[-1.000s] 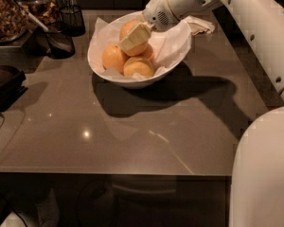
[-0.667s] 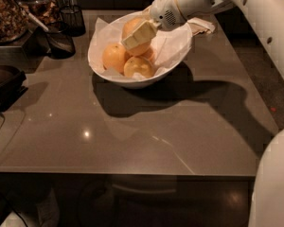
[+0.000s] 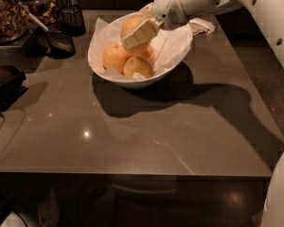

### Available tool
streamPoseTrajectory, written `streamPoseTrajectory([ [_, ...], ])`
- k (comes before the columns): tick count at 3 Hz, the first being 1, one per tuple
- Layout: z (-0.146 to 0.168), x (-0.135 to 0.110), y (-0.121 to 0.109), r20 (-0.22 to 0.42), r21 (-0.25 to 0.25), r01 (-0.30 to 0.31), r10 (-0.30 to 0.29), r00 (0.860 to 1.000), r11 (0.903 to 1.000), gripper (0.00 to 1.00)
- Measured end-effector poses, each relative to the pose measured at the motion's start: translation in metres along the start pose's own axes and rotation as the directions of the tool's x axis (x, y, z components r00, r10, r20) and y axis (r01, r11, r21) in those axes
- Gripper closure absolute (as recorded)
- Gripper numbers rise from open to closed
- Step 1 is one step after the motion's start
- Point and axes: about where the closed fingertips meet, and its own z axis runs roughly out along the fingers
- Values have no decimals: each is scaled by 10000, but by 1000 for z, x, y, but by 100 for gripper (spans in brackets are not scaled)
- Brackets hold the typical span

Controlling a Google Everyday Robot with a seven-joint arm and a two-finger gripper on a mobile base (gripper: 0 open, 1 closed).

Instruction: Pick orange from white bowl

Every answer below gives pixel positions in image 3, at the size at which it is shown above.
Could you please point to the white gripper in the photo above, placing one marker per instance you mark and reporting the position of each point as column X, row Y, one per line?
column 167, row 8

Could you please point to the orange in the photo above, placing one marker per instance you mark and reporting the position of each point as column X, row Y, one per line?
column 129, row 24
column 115, row 56
column 140, row 65
column 149, row 54

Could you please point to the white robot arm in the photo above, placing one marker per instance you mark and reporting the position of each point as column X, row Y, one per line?
column 269, row 17

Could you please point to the white ceramic bowl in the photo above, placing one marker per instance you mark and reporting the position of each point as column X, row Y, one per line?
column 176, row 48

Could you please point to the folded paper napkin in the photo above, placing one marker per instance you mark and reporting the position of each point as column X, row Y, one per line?
column 200, row 26

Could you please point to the black mesh pen cup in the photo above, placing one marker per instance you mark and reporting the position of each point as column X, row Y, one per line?
column 72, row 16

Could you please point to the large glass snack jar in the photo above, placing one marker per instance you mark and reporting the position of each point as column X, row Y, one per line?
column 13, row 22

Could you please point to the dark brown tray device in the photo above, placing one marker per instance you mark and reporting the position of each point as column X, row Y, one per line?
column 11, row 85

